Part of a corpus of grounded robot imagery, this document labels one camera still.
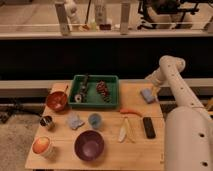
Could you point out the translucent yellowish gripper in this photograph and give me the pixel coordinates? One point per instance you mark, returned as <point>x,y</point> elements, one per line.
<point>154,91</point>

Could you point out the blue sponge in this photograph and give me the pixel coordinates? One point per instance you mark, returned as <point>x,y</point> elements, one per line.
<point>147,95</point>

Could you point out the green plastic tray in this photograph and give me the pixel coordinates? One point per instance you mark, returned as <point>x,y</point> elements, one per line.
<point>94,99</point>

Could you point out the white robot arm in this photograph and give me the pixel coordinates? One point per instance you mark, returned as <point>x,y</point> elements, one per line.
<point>188,138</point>

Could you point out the black metal tool in tray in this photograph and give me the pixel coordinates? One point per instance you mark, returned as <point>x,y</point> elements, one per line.
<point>81,95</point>

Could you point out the orange carrot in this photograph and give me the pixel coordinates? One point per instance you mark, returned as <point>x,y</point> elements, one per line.
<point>130,111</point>

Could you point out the black remote control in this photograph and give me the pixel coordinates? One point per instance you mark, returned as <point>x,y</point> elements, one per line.
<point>149,129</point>

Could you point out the wooden table board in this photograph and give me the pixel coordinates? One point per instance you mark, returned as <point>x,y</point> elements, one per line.
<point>142,155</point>

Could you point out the red grape bunch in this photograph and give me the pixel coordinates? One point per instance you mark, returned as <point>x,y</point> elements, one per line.
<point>102,89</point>

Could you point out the small blue cup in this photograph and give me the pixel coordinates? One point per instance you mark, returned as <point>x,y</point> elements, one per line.
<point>95,120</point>

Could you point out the purple bowl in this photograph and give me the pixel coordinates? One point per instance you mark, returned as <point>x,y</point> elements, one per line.
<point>89,145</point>

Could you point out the crumpled blue cloth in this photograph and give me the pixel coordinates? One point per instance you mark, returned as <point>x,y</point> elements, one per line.
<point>74,121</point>

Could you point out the red-brown bowl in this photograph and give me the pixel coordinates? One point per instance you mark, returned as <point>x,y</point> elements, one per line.
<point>56,101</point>

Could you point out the small metal cup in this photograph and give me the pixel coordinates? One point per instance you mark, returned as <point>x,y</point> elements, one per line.
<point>47,122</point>

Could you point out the apple in white cup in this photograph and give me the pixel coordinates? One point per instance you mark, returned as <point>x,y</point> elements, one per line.
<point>42,146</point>

